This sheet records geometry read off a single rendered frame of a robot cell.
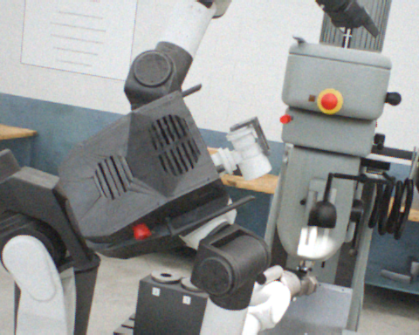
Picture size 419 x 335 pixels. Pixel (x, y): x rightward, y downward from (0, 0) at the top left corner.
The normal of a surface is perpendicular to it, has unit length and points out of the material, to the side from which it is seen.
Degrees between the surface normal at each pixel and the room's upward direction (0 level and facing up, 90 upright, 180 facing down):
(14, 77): 90
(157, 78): 64
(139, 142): 75
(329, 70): 90
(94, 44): 90
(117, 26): 90
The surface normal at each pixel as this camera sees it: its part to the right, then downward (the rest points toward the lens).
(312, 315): -0.10, -0.26
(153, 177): -0.32, -0.12
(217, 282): -0.50, 0.24
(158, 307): -0.29, 0.15
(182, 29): 0.29, -0.12
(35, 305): 0.14, 0.22
